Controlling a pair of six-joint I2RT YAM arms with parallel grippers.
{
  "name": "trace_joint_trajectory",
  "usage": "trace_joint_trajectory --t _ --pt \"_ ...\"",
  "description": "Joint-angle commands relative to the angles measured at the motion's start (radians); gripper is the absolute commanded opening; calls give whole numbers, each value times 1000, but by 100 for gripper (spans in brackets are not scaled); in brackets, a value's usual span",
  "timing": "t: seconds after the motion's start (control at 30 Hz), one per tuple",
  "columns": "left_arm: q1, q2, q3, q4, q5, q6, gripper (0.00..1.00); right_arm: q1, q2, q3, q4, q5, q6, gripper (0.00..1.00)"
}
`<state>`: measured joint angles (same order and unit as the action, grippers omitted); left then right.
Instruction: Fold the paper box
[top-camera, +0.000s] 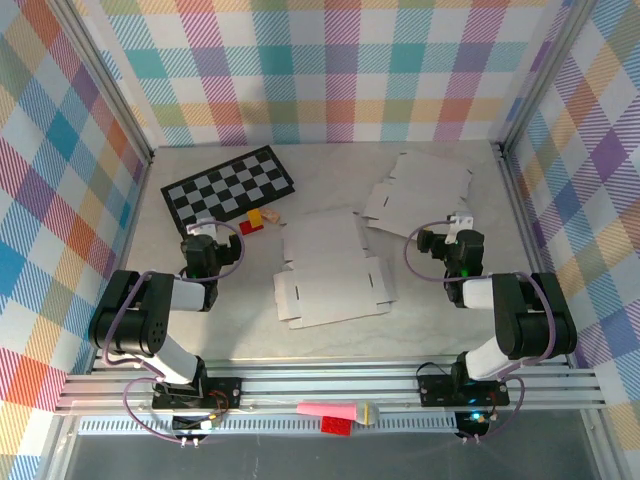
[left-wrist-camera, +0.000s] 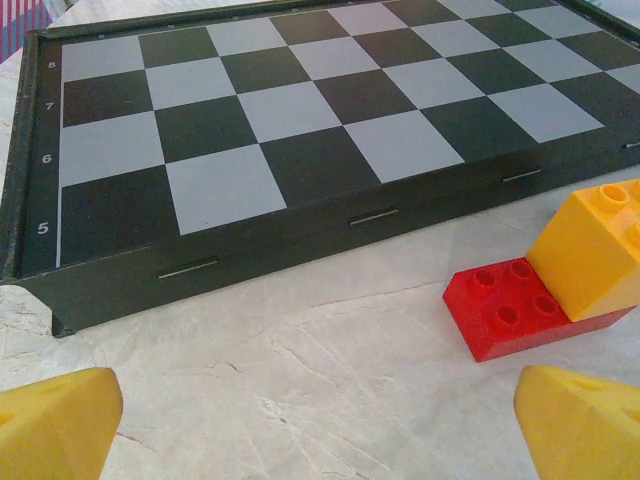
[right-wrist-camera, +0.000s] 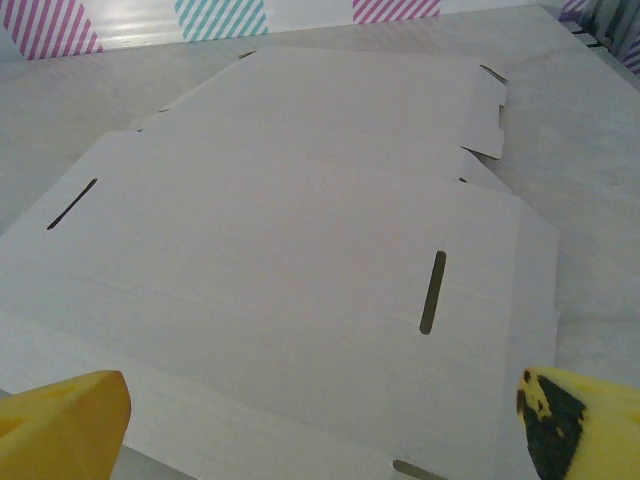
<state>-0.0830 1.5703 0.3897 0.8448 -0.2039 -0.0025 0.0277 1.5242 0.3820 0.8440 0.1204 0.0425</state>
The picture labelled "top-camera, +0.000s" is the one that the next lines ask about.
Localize white cardboard mailer box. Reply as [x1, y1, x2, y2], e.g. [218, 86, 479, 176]
[360, 151, 475, 240]
[272, 208, 400, 331]

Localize black connector box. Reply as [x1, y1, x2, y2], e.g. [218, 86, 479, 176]
[171, 413, 214, 448]
[453, 409, 490, 445]

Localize black white chessboard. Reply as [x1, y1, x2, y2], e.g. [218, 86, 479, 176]
[160, 144, 296, 241]

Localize pink toy microphone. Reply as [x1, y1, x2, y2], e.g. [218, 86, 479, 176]
[296, 399, 381, 427]

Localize flat red toy brick plate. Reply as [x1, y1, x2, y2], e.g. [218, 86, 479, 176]
[320, 414, 354, 439]

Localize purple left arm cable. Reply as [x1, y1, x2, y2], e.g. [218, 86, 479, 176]
[101, 221, 247, 445]

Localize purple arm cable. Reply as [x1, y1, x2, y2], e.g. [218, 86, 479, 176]
[101, 221, 247, 445]
[403, 219, 557, 445]

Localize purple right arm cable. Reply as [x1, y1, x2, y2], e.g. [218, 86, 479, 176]
[403, 219, 557, 445]

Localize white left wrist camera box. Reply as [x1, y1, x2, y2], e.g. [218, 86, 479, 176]
[186, 218, 220, 237]

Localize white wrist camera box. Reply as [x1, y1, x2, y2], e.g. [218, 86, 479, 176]
[446, 210, 475, 246]
[186, 218, 220, 237]

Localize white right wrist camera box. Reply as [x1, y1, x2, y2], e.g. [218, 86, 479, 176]
[446, 210, 475, 246]

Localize aluminium side rail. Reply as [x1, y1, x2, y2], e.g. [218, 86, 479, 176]
[62, 157, 154, 386]
[498, 148, 574, 364]

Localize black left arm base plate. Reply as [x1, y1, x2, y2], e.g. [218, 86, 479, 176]
[151, 376, 244, 412]

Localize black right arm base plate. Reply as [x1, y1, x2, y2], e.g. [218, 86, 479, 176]
[417, 374, 511, 408]

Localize aluminium frame rail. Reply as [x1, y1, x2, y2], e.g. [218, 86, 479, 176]
[53, 357, 607, 417]

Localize white slotted cable duct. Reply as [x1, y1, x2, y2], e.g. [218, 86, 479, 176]
[77, 417, 464, 437]

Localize aluminium corner post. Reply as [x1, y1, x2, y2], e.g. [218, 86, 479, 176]
[497, 0, 599, 156]
[49, 0, 155, 166]

